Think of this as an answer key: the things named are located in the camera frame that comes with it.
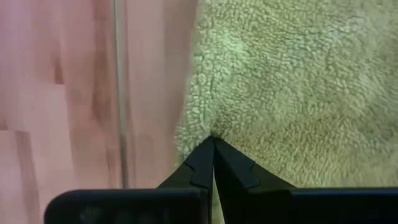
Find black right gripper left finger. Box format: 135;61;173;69
43;136;215;224

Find pale yellow-green microfiber towel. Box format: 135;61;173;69
174;0;398;224

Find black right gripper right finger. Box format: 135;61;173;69
213;136;398;224

